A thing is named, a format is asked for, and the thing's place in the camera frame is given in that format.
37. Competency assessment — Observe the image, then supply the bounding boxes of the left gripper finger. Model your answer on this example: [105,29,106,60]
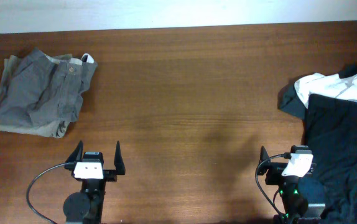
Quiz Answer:
[66,141,83,163]
[114,141,126,175]

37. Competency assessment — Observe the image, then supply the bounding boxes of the black shorts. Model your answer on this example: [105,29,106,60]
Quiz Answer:
[305,94,357,223]

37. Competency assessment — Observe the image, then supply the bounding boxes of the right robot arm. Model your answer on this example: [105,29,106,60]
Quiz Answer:
[255,145,325,223]

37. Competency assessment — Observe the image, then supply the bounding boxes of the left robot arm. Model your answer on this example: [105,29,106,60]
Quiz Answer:
[63,141,126,223]

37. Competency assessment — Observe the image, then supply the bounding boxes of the dark green garment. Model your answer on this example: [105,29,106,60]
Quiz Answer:
[279,63,357,119]

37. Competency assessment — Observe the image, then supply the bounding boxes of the grey folded shorts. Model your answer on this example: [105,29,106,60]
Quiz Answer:
[0,49,98,127]

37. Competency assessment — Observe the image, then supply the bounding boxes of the white crumpled shirt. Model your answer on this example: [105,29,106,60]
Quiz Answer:
[294,66,357,108]

